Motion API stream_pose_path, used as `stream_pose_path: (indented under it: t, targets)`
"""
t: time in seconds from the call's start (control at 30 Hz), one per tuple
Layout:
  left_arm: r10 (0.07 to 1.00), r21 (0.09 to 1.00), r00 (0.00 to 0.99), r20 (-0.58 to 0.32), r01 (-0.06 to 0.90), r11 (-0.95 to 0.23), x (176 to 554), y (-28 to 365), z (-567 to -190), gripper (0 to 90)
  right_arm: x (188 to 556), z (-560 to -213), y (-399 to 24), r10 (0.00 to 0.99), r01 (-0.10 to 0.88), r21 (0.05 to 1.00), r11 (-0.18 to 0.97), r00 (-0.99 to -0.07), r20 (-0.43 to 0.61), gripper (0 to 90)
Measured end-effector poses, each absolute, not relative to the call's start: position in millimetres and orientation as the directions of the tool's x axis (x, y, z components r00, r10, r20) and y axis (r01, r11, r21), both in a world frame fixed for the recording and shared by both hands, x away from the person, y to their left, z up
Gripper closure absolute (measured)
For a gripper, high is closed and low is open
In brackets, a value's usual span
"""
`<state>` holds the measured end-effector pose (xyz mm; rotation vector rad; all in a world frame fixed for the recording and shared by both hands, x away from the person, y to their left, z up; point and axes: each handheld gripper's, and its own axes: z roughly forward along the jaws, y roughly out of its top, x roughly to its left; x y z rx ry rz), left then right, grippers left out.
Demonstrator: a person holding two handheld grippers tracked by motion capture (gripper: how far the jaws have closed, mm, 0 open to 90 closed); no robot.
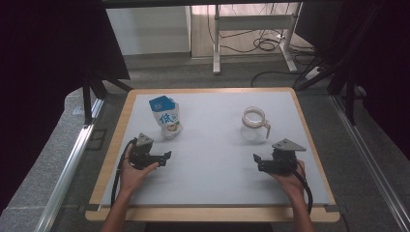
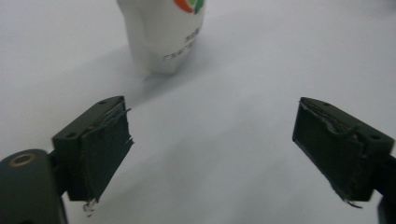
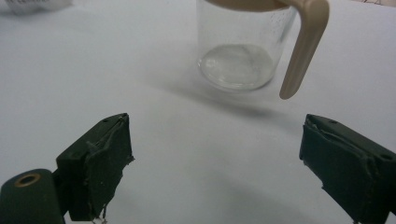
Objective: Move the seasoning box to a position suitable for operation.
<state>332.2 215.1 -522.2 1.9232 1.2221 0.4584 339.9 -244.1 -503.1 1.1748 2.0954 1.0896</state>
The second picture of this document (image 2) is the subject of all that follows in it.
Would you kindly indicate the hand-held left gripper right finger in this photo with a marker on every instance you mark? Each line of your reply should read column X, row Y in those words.
column 336, row 155

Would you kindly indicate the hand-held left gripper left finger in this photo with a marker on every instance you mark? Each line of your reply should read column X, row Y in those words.
column 93, row 152

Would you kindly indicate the white and blue milk pouch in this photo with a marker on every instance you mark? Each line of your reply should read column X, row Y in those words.
column 162, row 37

